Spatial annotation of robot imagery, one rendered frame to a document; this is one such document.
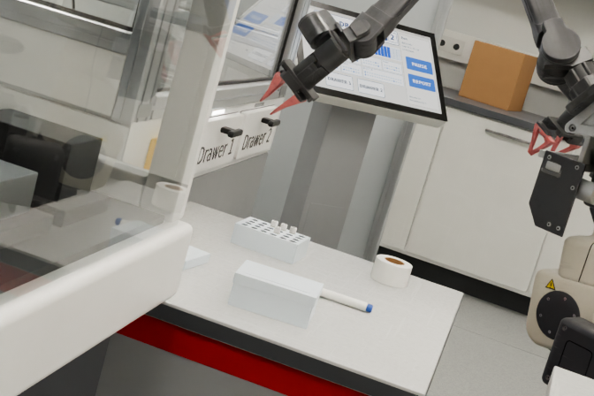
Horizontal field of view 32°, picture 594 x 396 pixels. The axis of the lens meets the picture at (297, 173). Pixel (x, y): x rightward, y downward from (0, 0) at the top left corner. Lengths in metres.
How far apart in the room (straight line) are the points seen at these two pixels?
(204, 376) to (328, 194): 1.68
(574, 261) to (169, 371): 1.01
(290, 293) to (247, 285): 0.06
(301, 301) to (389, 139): 2.30
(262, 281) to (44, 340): 0.57
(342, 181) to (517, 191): 1.99
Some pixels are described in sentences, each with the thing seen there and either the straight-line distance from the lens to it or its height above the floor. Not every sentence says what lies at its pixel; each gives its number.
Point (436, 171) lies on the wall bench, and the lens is 5.09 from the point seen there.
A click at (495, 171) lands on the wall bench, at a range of 5.05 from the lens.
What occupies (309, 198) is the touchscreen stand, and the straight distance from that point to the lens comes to 3.13.
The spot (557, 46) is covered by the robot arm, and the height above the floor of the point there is 1.26.
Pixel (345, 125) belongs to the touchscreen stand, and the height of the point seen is 0.87.
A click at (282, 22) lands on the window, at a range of 2.57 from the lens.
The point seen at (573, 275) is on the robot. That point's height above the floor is 0.82.
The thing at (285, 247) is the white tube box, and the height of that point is 0.79.
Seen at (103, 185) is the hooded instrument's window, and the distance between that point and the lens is 1.08.
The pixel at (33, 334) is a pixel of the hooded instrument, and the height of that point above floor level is 0.87.
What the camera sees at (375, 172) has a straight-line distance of 3.83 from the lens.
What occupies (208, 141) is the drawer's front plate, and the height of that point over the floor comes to 0.88.
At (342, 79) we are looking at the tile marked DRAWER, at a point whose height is 1.01.
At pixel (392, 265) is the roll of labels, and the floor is 0.80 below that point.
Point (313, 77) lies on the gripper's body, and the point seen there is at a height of 1.06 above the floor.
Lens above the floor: 1.25
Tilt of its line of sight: 10 degrees down
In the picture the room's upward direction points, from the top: 16 degrees clockwise
